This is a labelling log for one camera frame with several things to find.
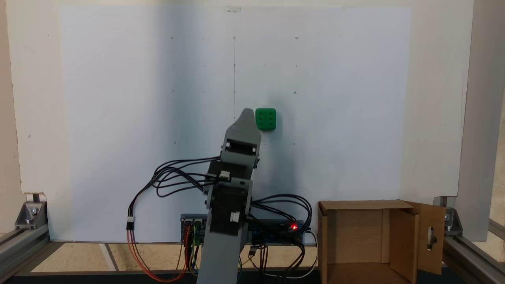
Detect small circuit board with wires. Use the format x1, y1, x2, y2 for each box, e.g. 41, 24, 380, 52
180, 214, 208, 245

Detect black arm cable loops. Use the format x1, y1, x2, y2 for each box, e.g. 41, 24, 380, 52
152, 157, 222, 198
249, 193, 313, 238

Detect orange and red wires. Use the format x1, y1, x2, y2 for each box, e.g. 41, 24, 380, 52
127, 227, 191, 282

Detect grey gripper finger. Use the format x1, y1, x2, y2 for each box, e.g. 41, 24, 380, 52
226, 108, 262, 142

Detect green wire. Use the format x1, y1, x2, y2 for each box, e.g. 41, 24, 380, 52
190, 236, 199, 273

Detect blue circuit board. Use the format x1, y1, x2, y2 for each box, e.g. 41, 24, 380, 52
251, 220, 305, 246

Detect aluminium frame post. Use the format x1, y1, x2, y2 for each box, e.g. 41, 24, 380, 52
454, 0, 505, 242

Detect white paper sheet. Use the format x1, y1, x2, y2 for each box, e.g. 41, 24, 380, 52
59, 6, 413, 242

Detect metal corner bracket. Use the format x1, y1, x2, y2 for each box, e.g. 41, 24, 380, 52
434, 196, 463, 238
15, 192, 49, 230

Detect long black cable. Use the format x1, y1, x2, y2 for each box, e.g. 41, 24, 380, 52
126, 160, 213, 231

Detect thin white cable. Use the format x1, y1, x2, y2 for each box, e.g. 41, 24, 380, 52
252, 231, 318, 279

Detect aluminium frame rail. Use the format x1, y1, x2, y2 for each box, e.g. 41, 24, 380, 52
442, 219, 505, 277
0, 226, 51, 278

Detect green die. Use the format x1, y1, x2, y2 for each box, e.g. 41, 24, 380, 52
255, 108, 277, 132

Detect brown cardboard box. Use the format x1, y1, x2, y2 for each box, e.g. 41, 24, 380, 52
318, 199, 447, 284

